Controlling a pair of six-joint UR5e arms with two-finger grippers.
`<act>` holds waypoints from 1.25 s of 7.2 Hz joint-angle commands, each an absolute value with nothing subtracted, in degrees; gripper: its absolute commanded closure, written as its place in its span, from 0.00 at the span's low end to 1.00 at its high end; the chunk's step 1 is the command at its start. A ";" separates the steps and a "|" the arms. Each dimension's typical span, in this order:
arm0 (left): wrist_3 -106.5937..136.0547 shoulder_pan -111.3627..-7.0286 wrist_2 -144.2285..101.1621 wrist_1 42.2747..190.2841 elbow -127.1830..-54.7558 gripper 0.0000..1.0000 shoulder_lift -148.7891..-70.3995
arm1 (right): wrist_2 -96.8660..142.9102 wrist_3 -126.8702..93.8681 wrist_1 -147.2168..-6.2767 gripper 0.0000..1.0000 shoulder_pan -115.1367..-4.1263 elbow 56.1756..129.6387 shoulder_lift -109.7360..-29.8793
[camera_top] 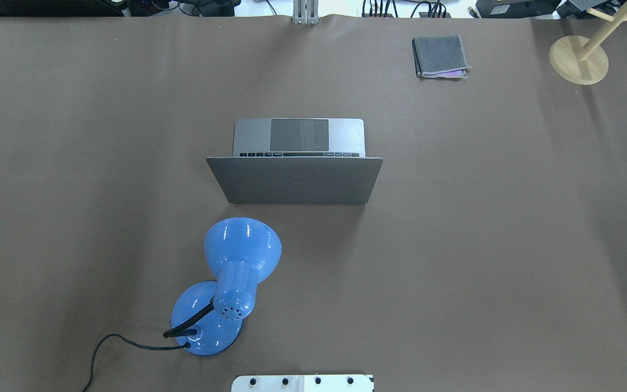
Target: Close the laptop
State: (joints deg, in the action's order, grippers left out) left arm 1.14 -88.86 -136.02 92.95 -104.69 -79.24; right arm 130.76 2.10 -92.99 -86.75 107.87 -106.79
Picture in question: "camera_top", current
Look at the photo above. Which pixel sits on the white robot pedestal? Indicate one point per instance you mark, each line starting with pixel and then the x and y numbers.
pixel 313 382

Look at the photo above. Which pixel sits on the folded grey cloth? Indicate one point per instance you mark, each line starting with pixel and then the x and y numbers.
pixel 440 57

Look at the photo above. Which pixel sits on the grey laptop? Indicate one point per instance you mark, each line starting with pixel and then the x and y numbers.
pixel 297 161

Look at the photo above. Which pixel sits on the blue desk lamp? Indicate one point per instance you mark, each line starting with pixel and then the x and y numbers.
pixel 208 317

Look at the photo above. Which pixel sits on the wooden cup stand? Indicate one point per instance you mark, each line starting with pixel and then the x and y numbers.
pixel 581 60

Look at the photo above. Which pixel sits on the aluminium frame post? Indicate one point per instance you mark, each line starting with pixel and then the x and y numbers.
pixel 305 12

